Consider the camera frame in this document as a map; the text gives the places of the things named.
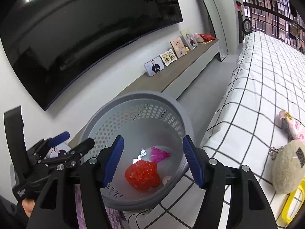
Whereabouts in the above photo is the red plastic bag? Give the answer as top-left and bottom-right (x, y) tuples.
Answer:
(125, 160), (161, 191)

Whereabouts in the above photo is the pink snack packet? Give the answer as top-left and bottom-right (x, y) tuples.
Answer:
(279, 110), (305, 143)

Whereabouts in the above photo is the person's left hand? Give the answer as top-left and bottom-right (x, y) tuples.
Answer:
(22, 198), (35, 217)

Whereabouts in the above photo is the grey perforated laundry basket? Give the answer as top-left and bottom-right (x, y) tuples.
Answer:
(79, 90), (195, 210)

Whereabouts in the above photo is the small crumpled foil wrapper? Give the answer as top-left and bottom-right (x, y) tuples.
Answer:
(133, 149), (147, 164)

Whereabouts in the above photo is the grey tv console shelf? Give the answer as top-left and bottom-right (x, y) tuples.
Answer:
(68, 38), (220, 148)

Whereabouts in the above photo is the beige plush round cushion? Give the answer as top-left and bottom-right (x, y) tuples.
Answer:
(271, 139), (304, 194)

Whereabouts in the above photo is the yellow plastic container lid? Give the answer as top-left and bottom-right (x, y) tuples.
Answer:
(282, 179), (304, 224)

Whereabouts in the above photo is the white checkered bed sheet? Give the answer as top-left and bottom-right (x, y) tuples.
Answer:
(124, 31), (304, 228)

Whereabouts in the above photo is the red cloth item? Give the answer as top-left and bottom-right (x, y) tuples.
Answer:
(199, 34), (216, 42)

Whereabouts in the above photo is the leaning standing mirror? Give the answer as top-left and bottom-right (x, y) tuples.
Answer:
(203, 0), (229, 61)

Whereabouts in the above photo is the black floor fan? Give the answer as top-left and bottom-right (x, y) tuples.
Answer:
(242, 19), (253, 35)

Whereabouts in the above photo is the black window grille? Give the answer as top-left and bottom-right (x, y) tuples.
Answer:
(242, 0), (304, 49)

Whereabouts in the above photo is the photo frame man in suit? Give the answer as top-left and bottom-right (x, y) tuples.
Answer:
(144, 56), (164, 77)

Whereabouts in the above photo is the yellow cartoon photo frame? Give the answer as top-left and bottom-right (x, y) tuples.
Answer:
(160, 49), (177, 66)

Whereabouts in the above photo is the pink portrait photo frame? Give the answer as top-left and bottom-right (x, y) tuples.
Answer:
(170, 37), (187, 58)

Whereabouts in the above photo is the black wall television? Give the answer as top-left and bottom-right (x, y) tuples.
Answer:
(1, 0), (183, 110)

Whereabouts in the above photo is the tilted character photo frame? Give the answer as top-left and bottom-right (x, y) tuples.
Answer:
(180, 29), (198, 50)

